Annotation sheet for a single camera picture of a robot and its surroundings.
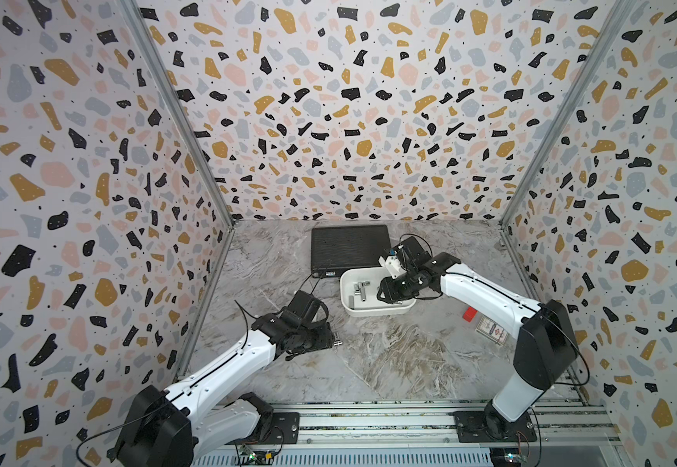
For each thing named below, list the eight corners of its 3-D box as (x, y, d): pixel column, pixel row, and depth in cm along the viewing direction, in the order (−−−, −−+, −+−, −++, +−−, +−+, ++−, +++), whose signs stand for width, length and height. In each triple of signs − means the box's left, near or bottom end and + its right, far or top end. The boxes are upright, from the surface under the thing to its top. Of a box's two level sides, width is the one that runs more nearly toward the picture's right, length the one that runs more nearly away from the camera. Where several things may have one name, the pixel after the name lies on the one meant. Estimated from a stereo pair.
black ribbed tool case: (309, 281, 106) (306, 269, 100) (315, 235, 120) (313, 223, 115) (390, 281, 106) (392, 270, 101) (386, 236, 120) (388, 224, 115)
